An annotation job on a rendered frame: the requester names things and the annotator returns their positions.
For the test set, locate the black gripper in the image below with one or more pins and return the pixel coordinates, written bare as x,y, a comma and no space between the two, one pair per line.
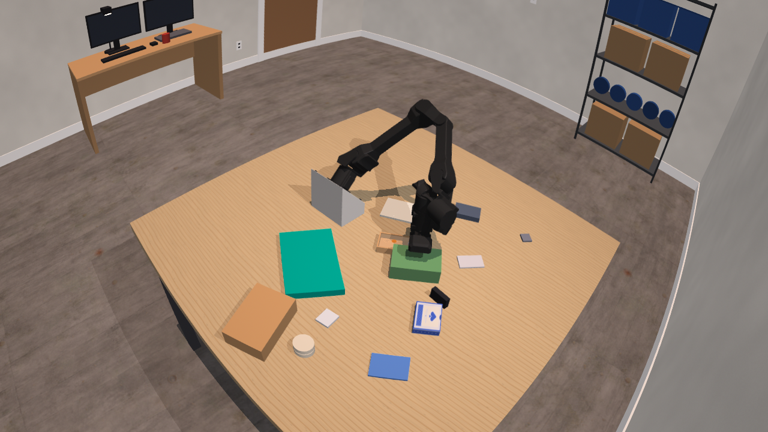
420,240

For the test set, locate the wooden ball-in-hole puzzle tray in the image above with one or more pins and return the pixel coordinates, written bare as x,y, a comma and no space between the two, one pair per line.
386,241

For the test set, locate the white flat square case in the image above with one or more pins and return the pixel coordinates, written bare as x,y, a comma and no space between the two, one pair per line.
327,318

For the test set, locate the tan rectangular block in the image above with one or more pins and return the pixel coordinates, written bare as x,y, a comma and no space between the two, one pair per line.
260,321

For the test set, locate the blue flat rectangular pad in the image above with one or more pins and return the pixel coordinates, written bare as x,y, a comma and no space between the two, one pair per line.
389,367

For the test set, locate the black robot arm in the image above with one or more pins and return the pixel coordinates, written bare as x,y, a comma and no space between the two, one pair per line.
365,157

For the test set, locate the teal flat box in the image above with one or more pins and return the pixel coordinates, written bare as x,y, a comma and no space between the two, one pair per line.
310,264

